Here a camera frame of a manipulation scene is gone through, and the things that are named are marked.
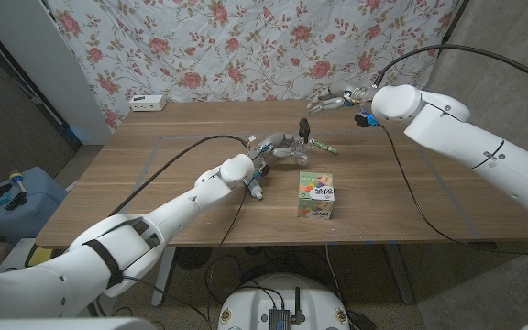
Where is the yellow and black floor object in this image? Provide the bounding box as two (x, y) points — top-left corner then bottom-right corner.
(24, 246), (72, 270)

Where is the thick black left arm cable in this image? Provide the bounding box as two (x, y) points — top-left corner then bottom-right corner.
(106, 134), (253, 217)

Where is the white power strip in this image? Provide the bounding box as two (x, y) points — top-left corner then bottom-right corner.
(128, 93), (168, 113)

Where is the black brush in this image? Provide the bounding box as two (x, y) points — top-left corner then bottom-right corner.
(5, 190), (29, 212)

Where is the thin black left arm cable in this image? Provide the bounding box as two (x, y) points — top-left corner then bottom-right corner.
(203, 182), (249, 294)

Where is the white board panel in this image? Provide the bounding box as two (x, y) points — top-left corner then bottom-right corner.
(0, 0), (113, 147)

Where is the floral cloth backdrop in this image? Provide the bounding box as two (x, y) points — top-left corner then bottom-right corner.
(46, 0), (460, 132)

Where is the green whiteboard marker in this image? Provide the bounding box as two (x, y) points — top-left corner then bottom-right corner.
(312, 139), (340, 156)

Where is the grey table leg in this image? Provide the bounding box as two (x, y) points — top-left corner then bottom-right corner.
(384, 242), (415, 306)

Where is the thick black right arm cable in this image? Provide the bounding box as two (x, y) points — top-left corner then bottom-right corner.
(371, 43), (528, 92)

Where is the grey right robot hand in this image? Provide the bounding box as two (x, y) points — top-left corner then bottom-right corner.
(306, 82), (378, 117)

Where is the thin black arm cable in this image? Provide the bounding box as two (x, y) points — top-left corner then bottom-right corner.
(203, 182), (249, 294)
(377, 122), (528, 259)

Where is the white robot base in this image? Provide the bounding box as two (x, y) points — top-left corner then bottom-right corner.
(216, 272), (351, 330)

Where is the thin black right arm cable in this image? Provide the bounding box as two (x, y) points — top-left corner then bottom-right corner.
(377, 122), (528, 259)

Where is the black trigger spray cap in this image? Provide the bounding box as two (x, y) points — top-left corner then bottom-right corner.
(297, 117), (313, 145)

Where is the black round disc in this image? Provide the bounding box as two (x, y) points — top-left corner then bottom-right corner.
(174, 247), (214, 270)

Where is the yellow and blue knob tool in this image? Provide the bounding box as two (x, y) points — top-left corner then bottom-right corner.
(7, 170), (28, 193)

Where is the colourful small cardboard box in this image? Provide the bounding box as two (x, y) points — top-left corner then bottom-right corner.
(297, 170), (336, 221)

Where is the white table leg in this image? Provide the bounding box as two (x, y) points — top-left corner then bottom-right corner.
(150, 247), (178, 308)

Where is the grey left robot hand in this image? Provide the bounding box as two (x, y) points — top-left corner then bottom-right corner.
(247, 131), (312, 167)

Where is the white toothpaste tube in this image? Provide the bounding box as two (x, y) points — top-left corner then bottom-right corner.
(246, 178), (264, 201)

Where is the blue plastic container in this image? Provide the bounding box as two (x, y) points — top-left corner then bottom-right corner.
(0, 166), (69, 245)

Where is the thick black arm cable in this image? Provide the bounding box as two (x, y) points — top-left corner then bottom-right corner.
(371, 43), (528, 92)
(106, 134), (253, 217)

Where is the clear plastic bottle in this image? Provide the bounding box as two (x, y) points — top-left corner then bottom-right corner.
(291, 137), (312, 167)

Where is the black stand pole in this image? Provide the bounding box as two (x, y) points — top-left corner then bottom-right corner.
(436, 0), (471, 57)

